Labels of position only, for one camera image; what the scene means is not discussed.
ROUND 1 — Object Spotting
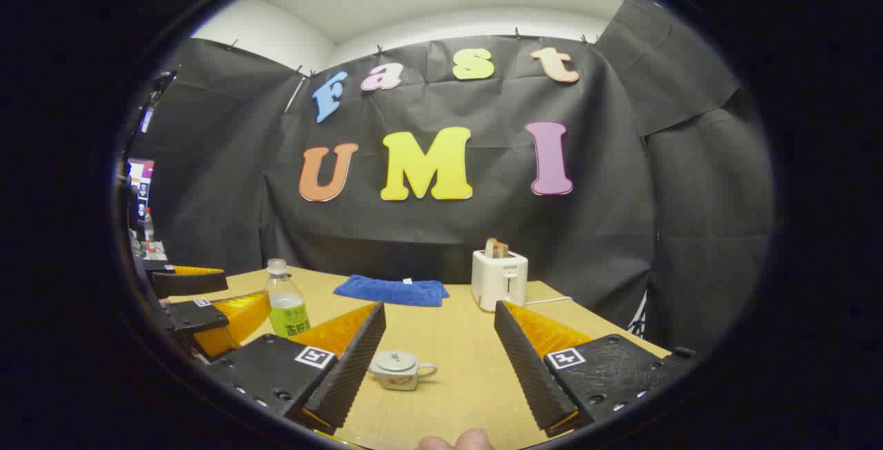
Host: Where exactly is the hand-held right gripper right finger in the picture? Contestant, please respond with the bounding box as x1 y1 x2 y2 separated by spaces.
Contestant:
494 300 697 437

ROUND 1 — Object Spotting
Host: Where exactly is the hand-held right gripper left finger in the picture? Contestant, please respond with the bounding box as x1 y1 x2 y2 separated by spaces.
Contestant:
206 302 387 436

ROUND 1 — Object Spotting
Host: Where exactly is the white teacup lid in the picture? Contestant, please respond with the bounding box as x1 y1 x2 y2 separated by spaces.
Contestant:
376 351 417 373

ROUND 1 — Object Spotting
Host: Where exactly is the white ceramic teacup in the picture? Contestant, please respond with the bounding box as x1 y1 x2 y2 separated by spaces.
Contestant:
368 360 439 391

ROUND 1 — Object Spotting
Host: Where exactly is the green label water bottle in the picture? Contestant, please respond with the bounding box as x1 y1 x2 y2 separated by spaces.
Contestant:
266 259 311 339

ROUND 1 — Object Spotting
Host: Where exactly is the white side table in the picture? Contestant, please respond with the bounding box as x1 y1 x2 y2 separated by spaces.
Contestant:
131 229 170 262

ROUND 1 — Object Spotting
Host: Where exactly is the blue towel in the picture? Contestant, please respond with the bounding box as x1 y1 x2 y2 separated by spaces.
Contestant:
333 275 450 308

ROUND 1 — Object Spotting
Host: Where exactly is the white toaster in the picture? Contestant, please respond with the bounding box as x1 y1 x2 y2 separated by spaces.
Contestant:
471 250 529 313

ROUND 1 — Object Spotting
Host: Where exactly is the computer monitor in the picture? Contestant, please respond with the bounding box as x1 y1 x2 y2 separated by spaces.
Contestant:
127 158 156 230

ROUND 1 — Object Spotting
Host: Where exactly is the black backdrop cloth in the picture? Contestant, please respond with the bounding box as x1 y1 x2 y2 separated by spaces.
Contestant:
128 0 777 361

